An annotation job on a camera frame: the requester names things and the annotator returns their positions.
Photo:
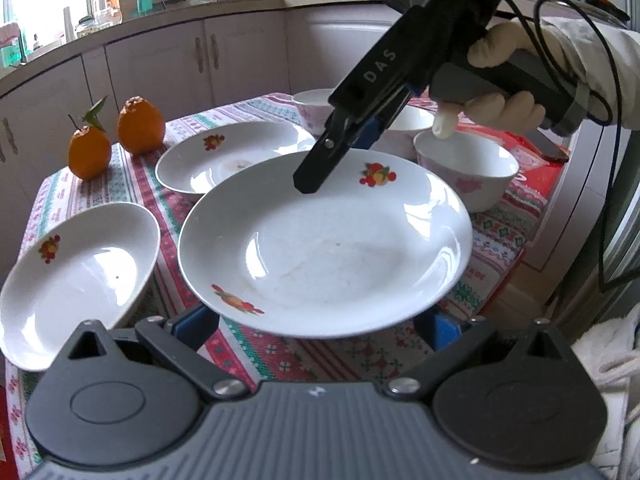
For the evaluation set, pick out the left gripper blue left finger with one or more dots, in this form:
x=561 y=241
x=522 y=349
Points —
x=174 y=343

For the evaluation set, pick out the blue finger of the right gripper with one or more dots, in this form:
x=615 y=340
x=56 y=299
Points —
x=382 y=120
x=341 y=132

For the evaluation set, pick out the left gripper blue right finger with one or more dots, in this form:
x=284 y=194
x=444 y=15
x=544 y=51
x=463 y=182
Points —
x=454 y=343

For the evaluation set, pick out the large white fruit-print plate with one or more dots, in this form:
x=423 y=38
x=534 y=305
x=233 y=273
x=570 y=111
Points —
x=380 y=242

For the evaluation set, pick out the white sleeved right forearm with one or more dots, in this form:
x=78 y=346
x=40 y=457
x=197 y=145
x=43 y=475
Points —
x=584 y=57

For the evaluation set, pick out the white kitchen cabinets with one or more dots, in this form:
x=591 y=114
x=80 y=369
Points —
x=180 y=68

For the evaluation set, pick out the white gloved right hand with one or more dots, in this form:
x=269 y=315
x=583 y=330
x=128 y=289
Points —
x=519 y=114

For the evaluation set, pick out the white bowl near edge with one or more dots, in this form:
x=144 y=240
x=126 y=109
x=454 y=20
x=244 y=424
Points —
x=397 y=139

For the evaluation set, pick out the white bowl at back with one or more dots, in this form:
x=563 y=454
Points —
x=314 y=109

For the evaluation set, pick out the patterned pink striped tablecloth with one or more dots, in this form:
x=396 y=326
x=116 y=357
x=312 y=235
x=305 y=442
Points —
x=500 y=237

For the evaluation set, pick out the white deep plate fruit print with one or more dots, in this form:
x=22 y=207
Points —
x=93 y=266

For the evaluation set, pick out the white bowl pink flower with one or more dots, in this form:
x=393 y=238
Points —
x=478 y=169

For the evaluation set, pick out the white plate with red print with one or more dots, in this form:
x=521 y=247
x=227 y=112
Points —
x=196 y=165

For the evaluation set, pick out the orange without leaf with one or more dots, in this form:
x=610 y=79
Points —
x=140 y=127

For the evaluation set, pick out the orange with green leaf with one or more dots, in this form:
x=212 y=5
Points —
x=89 y=152

